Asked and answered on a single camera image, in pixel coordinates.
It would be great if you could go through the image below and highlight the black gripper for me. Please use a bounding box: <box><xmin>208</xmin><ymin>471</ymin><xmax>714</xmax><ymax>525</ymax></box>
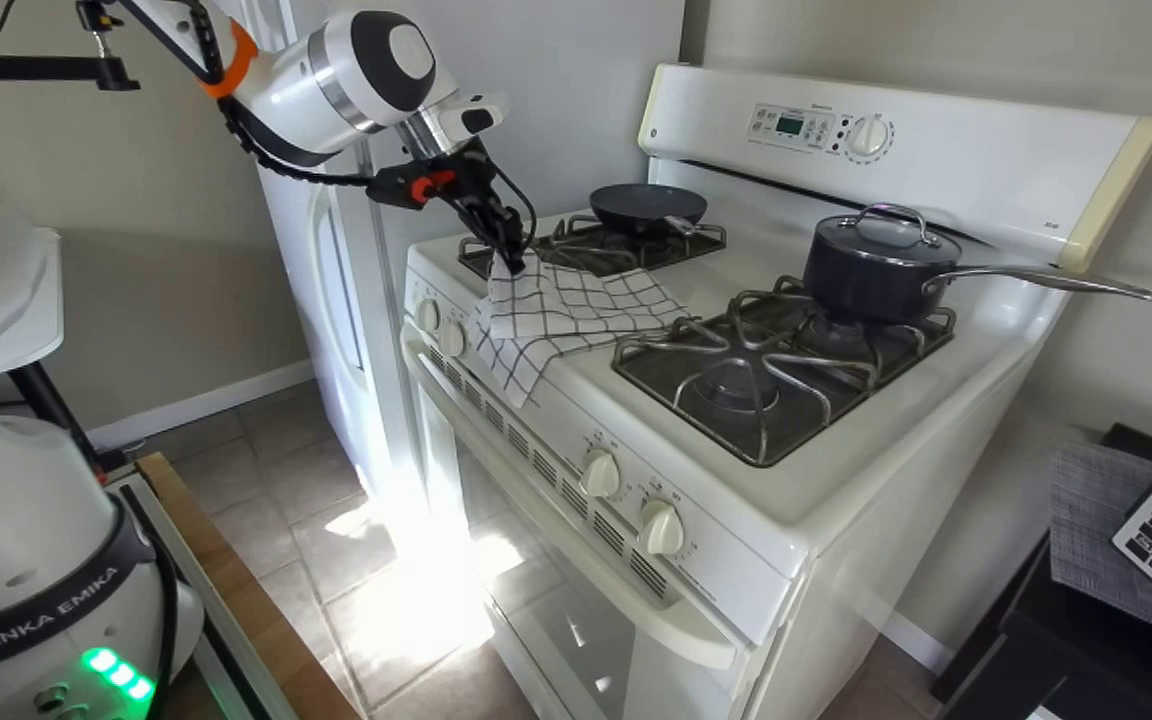
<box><xmin>447</xmin><ymin>141</ymin><xmax>537</xmax><ymax>282</ymax></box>

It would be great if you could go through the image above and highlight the white checkered kitchen towel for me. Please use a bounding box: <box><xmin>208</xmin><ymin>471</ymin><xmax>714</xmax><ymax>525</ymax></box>
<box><xmin>473</xmin><ymin>251</ymin><xmax>688</xmax><ymax>414</ymax></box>

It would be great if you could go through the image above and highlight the white gas oven range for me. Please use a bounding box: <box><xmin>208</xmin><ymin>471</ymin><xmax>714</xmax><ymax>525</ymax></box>
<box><xmin>391</xmin><ymin>61</ymin><xmax>1152</xmax><ymax>720</ymax></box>

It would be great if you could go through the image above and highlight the black cast iron burner grate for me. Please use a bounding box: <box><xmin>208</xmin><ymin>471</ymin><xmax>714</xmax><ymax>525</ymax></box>
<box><xmin>609</xmin><ymin>274</ymin><xmax>959</xmax><ymax>471</ymax></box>
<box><xmin>456</xmin><ymin>212</ymin><xmax>733</xmax><ymax>284</ymax></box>

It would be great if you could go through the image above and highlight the black frying pan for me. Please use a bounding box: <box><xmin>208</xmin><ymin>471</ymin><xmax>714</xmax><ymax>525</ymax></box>
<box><xmin>586</xmin><ymin>181</ymin><xmax>715</xmax><ymax>243</ymax></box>

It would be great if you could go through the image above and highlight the black saucepan with lid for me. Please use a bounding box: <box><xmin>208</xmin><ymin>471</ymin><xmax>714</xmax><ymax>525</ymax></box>
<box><xmin>799</xmin><ymin>210</ymin><xmax>1152</xmax><ymax>329</ymax></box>

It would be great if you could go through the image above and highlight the wooden robot mounting table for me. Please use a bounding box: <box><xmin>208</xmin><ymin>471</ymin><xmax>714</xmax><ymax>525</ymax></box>
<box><xmin>104</xmin><ymin>448</ymin><xmax>370</xmax><ymax>720</ymax></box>

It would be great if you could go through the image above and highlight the black bar with orange tape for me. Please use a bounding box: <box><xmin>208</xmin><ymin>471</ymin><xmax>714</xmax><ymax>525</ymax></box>
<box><xmin>0</xmin><ymin>52</ymin><xmax>143</xmax><ymax>96</ymax></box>

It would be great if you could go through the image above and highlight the black side table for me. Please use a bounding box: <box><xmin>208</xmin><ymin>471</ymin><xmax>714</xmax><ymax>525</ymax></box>
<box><xmin>930</xmin><ymin>420</ymin><xmax>1152</xmax><ymax>720</ymax></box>

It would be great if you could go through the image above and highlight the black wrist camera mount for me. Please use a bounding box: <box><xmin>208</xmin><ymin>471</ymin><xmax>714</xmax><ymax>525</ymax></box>
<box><xmin>366</xmin><ymin>160</ymin><xmax>473</xmax><ymax>210</ymax></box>

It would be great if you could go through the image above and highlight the white oven door handle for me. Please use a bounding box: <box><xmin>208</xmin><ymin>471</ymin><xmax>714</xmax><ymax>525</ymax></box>
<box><xmin>397</xmin><ymin>323</ymin><xmax>755</xmax><ymax>672</ymax></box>

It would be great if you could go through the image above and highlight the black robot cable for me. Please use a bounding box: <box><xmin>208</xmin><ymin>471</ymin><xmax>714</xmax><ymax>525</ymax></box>
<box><xmin>211</xmin><ymin>93</ymin><xmax>384</xmax><ymax>190</ymax></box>

